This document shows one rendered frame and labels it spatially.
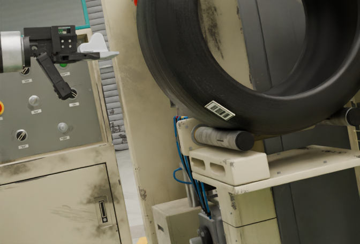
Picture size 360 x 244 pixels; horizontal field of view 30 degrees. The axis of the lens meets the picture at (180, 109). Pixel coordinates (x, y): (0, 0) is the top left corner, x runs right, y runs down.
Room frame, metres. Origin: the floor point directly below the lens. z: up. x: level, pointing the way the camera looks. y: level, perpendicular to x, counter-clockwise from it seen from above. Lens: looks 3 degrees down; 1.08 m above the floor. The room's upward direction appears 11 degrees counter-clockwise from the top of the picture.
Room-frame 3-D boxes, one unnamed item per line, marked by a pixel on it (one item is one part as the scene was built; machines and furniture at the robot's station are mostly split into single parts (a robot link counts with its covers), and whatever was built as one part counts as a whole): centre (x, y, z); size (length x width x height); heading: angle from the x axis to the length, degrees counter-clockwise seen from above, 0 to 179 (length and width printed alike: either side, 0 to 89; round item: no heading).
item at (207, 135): (1.66, -0.09, 0.90); 0.35 x 0.05 x 0.05; 14
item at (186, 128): (1.87, -0.18, 0.90); 0.40 x 0.03 x 0.10; 104
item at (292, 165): (1.70, -0.22, 0.80); 0.37 x 0.36 x 0.02; 104
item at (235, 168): (1.67, -0.09, 0.84); 0.36 x 0.09 x 0.06; 14
